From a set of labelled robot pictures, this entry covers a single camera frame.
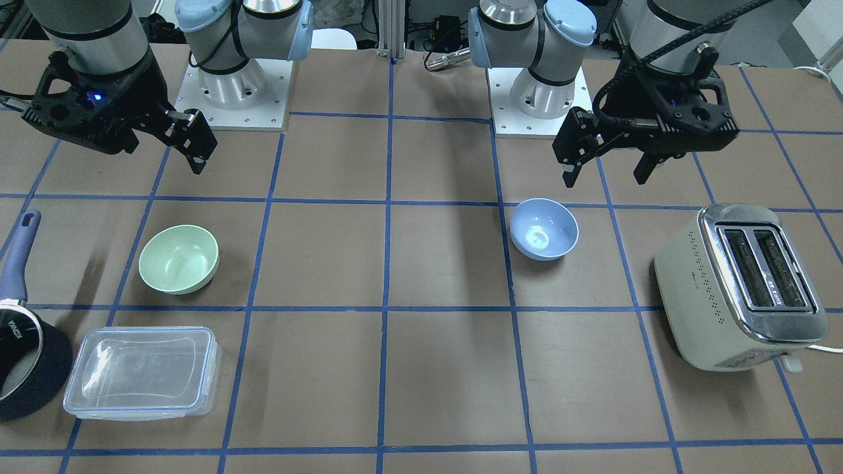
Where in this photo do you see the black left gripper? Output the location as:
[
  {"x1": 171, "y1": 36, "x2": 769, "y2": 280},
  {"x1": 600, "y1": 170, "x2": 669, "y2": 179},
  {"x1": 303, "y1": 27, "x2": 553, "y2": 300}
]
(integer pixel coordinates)
[{"x1": 552, "y1": 45, "x2": 738, "y2": 188}]

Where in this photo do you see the clear plastic food container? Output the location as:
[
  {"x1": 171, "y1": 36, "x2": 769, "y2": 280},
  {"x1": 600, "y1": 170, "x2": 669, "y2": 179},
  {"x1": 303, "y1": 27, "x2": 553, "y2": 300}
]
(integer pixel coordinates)
[{"x1": 63, "y1": 326, "x2": 222, "y2": 422}]

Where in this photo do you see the white chair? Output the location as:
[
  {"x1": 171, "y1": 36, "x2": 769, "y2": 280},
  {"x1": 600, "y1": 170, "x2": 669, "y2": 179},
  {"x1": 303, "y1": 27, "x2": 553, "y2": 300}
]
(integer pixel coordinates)
[{"x1": 311, "y1": 29, "x2": 358, "y2": 51}]

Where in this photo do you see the green bowl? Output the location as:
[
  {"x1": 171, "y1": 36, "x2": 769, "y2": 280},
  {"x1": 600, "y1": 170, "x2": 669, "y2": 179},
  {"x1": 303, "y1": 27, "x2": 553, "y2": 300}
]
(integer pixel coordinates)
[{"x1": 138, "y1": 224, "x2": 220, "y2": 295}]

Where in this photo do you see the cream chrome toaster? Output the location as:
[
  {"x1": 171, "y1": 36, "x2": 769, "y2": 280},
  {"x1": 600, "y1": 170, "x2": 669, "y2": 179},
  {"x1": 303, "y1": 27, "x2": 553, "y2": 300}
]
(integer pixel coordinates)
[{"x1": 653, "y1": 203, "x2": 830, "y2": 374}]

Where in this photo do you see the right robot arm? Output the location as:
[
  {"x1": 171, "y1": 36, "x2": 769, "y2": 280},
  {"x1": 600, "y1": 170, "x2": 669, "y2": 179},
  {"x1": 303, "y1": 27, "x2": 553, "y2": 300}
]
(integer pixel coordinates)
[{"x1": 22, "y1": 1, "x2": 313, "y2": 174}]

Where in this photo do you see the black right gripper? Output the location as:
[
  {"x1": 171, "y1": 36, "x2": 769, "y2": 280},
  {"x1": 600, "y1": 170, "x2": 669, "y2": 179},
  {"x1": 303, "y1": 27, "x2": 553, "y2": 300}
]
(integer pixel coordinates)
[{"x1": 22, "y1": 51, "x2": 219, "y2": 175}]

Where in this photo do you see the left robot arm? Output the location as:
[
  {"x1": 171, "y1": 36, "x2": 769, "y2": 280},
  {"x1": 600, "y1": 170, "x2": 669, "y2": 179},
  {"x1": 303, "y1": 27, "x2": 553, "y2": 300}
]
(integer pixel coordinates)
[{"x1": 468, "y1": 1, "x2": 763, "y2": 187}]

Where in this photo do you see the aluminium frame post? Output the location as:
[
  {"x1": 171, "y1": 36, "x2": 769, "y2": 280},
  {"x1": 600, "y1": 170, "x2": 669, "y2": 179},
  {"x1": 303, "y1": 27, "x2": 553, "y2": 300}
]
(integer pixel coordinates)
[{"x1": 377, "y1": 0, "x2": 407, "y2": 63}]

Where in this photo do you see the blue bowl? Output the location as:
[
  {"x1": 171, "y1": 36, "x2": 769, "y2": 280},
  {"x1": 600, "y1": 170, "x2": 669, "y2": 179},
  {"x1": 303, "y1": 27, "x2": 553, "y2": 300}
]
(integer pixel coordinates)
[{"x1": 509, "y1": 197, "x2": 580, "y2": 261}]

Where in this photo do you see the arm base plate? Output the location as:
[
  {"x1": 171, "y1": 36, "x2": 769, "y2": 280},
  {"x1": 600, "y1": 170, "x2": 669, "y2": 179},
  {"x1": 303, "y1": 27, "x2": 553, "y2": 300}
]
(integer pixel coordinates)
[
  {"x1": 487, "y1": 67, "x2": 592, "y2": 139},
  {"x1": 175, "y1": 58, "x2": 296, "y2": 132}
]

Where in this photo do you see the dark blue saucepan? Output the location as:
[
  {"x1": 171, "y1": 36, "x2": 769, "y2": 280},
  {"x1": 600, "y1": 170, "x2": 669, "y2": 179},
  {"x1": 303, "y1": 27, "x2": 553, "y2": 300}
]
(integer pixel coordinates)
[{"x1": 1, "y1": 210, "x2": 73, "y2": 423}]

